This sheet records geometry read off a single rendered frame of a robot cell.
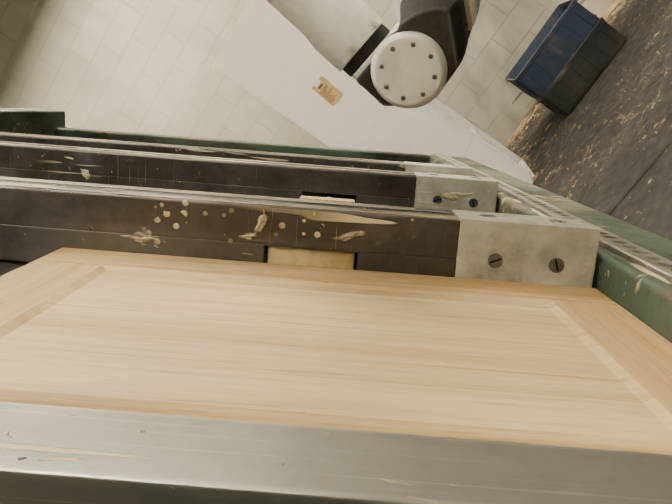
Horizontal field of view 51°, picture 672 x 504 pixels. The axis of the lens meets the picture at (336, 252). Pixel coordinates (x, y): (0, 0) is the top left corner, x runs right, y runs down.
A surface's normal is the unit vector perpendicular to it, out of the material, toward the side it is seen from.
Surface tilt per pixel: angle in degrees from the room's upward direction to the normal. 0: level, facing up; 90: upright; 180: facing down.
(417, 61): 90
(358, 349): 60
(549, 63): 90
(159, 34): 90
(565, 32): 90
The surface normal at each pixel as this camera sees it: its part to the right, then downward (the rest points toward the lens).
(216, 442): 0.07, -0.98
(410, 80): -0.22, 0.45
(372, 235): -0.03, 0.19
